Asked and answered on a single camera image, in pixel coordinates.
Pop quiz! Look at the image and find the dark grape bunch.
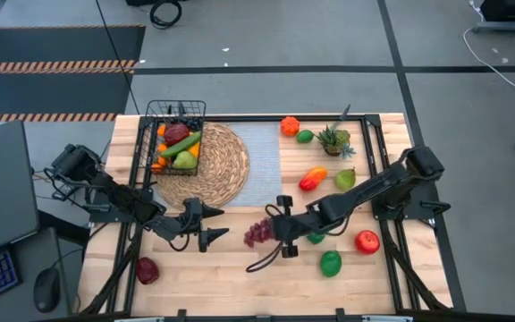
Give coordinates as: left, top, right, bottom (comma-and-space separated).
177, 114, 204, 131

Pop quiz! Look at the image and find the green pear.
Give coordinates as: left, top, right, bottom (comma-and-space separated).
172, 150, 199, 171
333, 166, 358, 192

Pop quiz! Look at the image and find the red-orange mango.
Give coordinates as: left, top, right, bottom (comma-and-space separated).
298, 165, 329, 192

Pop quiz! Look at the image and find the round woven placemat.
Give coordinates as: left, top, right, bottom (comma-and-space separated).
152, 121, 250, 210

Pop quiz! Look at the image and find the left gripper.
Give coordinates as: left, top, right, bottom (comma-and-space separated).
152, 198, 231, 253

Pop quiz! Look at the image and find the orange mini pumpkin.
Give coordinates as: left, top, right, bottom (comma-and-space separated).
279, 115, 301, 138

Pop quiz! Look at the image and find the green bumpy cucumber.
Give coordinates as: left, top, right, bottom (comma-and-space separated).
159, 131, 203, 159

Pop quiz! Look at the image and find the dark grey desk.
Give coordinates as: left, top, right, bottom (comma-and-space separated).
0, 226, 74, 322

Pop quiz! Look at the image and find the grey cloth mat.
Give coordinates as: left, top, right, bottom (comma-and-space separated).
221, 123, 283, 208

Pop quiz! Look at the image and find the potted succulent plant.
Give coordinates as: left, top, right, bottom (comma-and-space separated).
314, 104, 358, 160

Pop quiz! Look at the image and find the black wire basket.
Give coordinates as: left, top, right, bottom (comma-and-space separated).
139, 98, 208, 178

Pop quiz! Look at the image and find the white floor cable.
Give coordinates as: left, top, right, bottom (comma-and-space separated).
461, 0, 515, 89

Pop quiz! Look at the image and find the bright red apple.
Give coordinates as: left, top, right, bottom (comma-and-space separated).
354, 229, 381, 256

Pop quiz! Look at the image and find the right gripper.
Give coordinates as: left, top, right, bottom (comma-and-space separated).
271, 195, 330, 259

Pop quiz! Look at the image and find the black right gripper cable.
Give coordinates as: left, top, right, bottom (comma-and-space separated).
245, 241, 286, 274

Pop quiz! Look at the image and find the large green lime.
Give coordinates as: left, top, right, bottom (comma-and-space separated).
319, 250, 343, 278

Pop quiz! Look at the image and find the grey metal table base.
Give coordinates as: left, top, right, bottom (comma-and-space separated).
471, 0, 515, 33

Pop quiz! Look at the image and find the coiled black cable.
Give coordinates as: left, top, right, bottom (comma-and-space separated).
148, 0, 183, 30

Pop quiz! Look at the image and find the black metal table frame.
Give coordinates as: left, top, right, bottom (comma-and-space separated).
80, 113, 455, 317

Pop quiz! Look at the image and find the red grape bunch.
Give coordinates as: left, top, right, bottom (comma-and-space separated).
242, 217, 277, 250

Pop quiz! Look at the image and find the thin black floor cable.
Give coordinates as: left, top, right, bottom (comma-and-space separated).
94, 0, 141, 116

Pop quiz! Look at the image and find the black striped floor mat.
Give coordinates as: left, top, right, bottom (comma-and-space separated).
0, 24, 147, 123

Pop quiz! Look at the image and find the black computer mouse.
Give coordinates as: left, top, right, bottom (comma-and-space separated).
32, 267, 62, 314

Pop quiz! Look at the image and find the black cable sleeve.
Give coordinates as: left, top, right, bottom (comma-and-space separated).
380, 221, 449, 313
80, 221, 145, 315

